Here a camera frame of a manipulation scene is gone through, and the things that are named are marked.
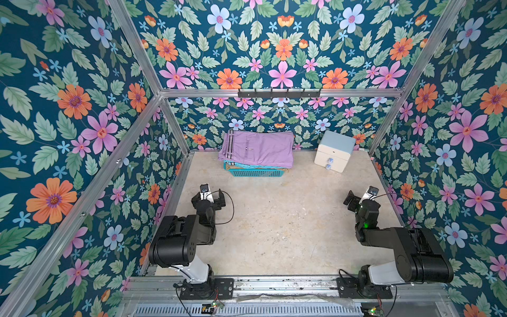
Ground purple pants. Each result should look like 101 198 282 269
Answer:
219 130 294 169

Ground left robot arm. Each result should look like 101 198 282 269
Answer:
148 184 226 292

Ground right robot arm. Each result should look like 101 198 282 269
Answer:
337 186 454 298

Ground teal plastic basket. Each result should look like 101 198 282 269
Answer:
223 162 288 178

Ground white blue drawer box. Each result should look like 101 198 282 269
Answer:
314 131 355 173

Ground green circuit board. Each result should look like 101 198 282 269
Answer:
199 301 224 315

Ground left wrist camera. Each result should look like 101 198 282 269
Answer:
199 184 214 203

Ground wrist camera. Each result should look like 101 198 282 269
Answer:
360 186 379 203
199 184 214 203

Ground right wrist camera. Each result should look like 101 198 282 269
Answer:
360 186 379 203

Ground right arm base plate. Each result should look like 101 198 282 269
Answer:
336 277 393 300

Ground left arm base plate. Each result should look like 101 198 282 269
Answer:
178 278 234 301

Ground aluminium cage frame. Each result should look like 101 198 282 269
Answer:
1 1 465 316

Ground black wall hook rail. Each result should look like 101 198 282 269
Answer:
238 88 322 99

